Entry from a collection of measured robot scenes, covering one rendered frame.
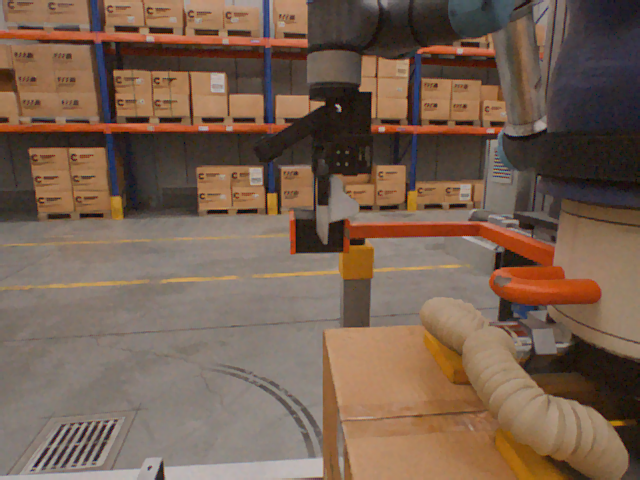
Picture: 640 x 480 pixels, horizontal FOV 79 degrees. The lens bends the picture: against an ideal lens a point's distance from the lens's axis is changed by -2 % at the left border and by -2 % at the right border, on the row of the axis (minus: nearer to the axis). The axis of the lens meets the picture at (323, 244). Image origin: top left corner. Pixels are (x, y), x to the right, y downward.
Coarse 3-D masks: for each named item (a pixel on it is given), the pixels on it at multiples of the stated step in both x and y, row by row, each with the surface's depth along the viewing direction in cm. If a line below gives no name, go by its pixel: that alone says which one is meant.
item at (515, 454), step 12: (612, 420) 34; (624, 420) 34; (636, 420) 34; (504, 432) 33; (624, 432) 32; (636, 432) 29; (504, 444) 32; (516, 444) 31; (624, 444) 31; (636, 444) 29; (504, 456) 32; (516, 456) 30; (528, 456) 30; (540, 456) 30; (636, 456) 29; (516, 468) 30; (528, 468) 29; (540, 468) 29; (552, 468) 29; (564, 468) 28; (636, 468) 28
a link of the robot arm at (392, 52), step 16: (384, 0) 55; (400, 0) 53; (384, 16) 54; (400, 16) 53; (384, 32) 55; (400, 32) 54; (368, 48) 57; (384, 48) 57; (400, 48) 56; (416, 48) 55
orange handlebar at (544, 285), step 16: (352, 224) 59; (368, 224) 59; (384, 224) 59; (400, 224) 60; (416, 224) 60; (432, 224) 60; (448, 224) 60; (464, 224) 60; (480, 224) 60; (496, 240) 55; (512, 240) 51; (528, 240) 49; (528, 256) 48; (544, 256) 45; (496, 272) 36; (512, 272) 37; (528, 272) 37; (544, 272) 37; (560, 272) 37; (496, 288) 35; (512, 288) 34; (528, 288) 33; (544, 288) 33; (560, 288) 33; (576, 288) 33; (592, 288) 33; (528, 304) 33; (544, 304) 33
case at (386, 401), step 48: (336, 336) 54; (384, 336) 54; (336, 384) 43; (384, 384) 43; (432, 384) 43; (576, 384) 43; (336, 432) 41; (384, 432) 36; (432, 432) 36; (480, 432) 36
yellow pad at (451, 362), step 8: (512, 320) 47; (424, 336) 51; (432, 336) 50; (432, 344) 49; (440, 344) 48; (432, 352) 49; (440, 352) 46; (448, 352) 46; (456, 352) 46; (440, 360) 46; (448, 360) 44; (456, 360) 44; (448, 368) 44; (456, 368) 43; (464, 368) 43; (448, 376) 44; (456, 376) 43; (464, 376) 43
